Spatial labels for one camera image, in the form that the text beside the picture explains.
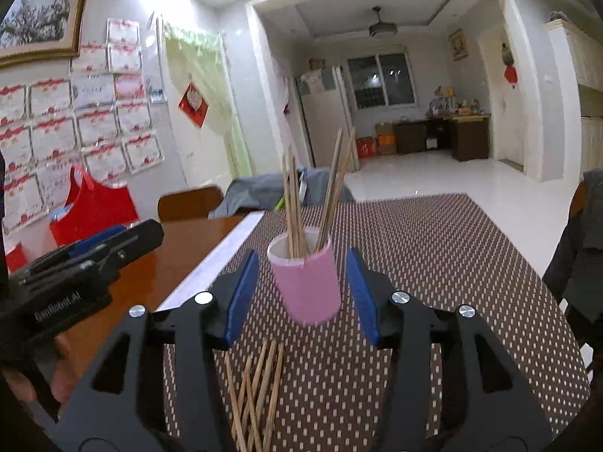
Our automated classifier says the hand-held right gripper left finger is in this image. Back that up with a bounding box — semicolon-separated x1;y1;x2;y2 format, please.
54;249;261;452

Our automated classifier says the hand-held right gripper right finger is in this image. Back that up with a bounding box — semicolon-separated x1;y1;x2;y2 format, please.
345;247;554;452

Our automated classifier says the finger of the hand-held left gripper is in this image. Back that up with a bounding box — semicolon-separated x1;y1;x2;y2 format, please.
23;219;165;295
12;225;128;281

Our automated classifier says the pink cup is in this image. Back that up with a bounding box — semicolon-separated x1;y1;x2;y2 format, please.
267;227;342;327

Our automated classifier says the bunch of wooden chopsticks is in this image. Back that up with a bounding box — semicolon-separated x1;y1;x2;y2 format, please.
281;127;357;259

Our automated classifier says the pile of wooden chopsticks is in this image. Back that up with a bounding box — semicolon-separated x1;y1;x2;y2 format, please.
223;338;286;452

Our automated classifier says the person's left hand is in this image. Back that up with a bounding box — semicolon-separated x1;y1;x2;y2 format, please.
2;332;81;406

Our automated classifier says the red bag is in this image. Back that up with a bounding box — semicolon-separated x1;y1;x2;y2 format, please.
48;166;141;247

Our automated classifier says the white paper sheet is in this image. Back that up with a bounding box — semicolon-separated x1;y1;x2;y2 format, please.
155;211;265;314

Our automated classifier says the wooden chair back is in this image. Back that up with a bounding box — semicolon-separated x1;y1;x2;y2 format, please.
157;186;226;223

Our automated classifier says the wooden chair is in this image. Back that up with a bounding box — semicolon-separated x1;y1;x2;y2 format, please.
568;181;589;217
157;186;226;223

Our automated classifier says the brown polka-dot tablecloth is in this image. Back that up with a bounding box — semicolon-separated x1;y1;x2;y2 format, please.
160;193;592;452

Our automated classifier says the light grey jacket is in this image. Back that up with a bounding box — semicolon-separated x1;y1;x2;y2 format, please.
210;168;355;220

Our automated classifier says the red cardboard box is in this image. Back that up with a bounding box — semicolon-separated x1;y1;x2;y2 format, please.
355;136;378;160

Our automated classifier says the green curtain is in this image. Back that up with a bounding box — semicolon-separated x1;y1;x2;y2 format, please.
160;21;253;184

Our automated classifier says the silver refrigerator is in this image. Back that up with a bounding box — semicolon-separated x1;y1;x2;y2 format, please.
296;65;361;173

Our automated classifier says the dark wooden desk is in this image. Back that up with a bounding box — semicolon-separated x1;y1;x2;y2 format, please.
393;113;491;162

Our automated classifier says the pink lace hanging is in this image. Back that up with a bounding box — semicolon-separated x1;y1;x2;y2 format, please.
273;54;293;118

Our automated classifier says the cluster of bottles and boxes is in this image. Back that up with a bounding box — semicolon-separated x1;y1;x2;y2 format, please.
426;86;486;116

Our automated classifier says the barred window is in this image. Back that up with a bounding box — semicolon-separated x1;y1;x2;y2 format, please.
346;53;419;109

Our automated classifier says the white door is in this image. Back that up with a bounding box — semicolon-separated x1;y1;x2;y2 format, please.
478;26;526;170

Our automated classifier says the dark grey jacket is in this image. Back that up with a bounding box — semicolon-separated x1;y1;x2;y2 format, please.
542;169;603;354

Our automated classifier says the framed blossom painting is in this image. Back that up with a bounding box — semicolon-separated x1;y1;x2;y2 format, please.
0;0;92;69

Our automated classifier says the red door ornament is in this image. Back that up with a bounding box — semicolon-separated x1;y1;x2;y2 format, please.
500;42;519;86

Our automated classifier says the ceiling fan lamp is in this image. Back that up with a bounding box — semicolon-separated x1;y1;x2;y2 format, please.
367;7;399;38

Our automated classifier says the gold framed picture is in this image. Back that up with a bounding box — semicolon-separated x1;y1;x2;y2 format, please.
447;28;467;62

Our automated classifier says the wall of award certificates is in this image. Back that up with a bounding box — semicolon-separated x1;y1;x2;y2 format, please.
0;18;165;234

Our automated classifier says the red diamond wall decoration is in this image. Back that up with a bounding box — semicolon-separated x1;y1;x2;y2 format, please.
178;82;209;128

